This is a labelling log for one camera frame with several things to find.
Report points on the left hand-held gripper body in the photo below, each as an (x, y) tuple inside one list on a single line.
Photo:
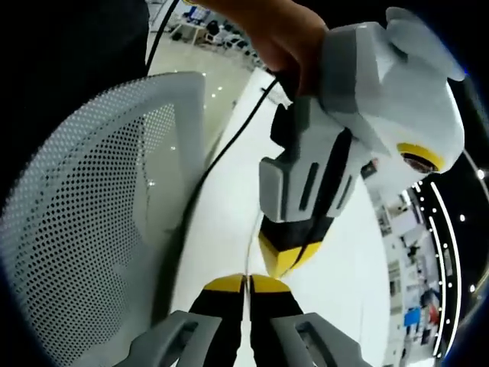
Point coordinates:
[(401, 99)]

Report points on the person's left hand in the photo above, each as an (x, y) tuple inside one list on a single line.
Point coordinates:
[(290, 42)]

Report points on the small black object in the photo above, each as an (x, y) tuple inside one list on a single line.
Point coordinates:
[(370, 168)]

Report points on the curved ceiling strip light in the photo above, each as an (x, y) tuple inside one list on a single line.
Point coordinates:
[(452, 248)]

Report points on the person's dark clothing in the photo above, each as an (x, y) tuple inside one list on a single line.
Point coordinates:
[(68, 42)]

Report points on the grey mesh office chair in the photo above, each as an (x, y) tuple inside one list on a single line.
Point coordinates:
[(95, 199)]

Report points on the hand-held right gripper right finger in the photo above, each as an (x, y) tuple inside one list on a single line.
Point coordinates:
[(282, 329)]

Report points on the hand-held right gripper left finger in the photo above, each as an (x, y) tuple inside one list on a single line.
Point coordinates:
[(206, 329)]

